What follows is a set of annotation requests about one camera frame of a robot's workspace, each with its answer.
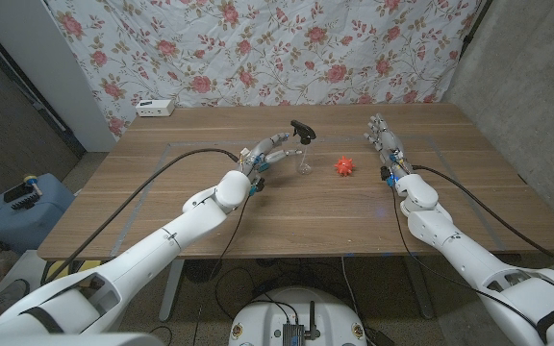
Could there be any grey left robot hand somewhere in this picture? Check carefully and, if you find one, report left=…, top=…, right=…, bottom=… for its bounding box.
left=238, top=133, right=303, bottom=177

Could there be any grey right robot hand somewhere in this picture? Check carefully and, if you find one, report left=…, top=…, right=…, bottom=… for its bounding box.
left=363, top=113, right=413, bottom=178

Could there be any red spiky stress ball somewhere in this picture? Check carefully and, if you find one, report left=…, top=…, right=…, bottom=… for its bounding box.
left=333, top=155, right=357, bottom=178

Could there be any floral backdrop cloth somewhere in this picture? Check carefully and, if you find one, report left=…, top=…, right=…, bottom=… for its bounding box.
left=45, top=0, right=483, bottom=138

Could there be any white power strip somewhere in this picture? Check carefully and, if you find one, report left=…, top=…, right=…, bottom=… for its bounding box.
left=135, top=98, right=176, bottom=118

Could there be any black backdrop stand pole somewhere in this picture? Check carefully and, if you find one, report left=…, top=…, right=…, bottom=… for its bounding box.
left=458, top=0, right=494, bottom=60

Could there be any grey table leg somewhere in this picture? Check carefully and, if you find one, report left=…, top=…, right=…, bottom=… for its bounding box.
left=404, top=257, right=436, bottom=321

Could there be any white robot torso base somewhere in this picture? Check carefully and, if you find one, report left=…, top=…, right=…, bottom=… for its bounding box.
left=228, top=286, right=368, bottom=346

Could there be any black antenna module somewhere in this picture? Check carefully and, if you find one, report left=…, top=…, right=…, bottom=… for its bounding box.
left=282, top=301, right=321, bottom=346

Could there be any yellow disc with black rim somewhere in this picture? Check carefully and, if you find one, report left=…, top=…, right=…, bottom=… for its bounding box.
left=40, top=259, right=103, bottom=284

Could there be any yellow blue small tool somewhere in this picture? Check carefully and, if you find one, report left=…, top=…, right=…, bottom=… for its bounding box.
left=22, top=174, right=45, bottom=197

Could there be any blue storage box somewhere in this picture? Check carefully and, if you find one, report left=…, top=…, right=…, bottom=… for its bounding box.
left=0, top=172, right=76, bottom=255

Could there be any black brush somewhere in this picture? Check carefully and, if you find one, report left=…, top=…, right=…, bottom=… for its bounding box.
left=3, top=182, right=38, bottom=211

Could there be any grey round item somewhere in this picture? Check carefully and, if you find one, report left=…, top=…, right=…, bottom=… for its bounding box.
left=0, top=278, right=32, bottom=311

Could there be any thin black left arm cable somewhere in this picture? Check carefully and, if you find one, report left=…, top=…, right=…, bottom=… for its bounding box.
left=192, top=189, right=254, bottom=346

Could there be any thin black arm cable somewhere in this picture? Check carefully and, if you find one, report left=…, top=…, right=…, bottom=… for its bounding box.
left=192, top=189, right=254, bottom=346
left=390, top=185, right=538, bottom=331

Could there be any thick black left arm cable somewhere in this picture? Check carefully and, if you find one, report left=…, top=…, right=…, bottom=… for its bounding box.
left=40, top=147, right=240, bottom=285

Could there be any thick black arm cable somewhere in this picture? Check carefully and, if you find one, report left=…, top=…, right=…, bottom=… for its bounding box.
left=411, top=164, right=554, bottom=283
left=40, top=147, right=240, bottom=285

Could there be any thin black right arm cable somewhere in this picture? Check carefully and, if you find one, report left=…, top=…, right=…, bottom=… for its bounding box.
left=390, top=185, right=538, bottom=331

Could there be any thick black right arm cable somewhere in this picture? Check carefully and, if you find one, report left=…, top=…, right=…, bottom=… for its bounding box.
left=411, top=164, right=554, bottom=283

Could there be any white floor cable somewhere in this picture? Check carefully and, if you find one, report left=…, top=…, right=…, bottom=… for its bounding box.
left=340, top=256, right=369, bottom=337

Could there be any black floor cable loop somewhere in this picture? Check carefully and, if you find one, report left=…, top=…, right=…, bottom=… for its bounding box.
left=214, top=266, right=307, bottom=322

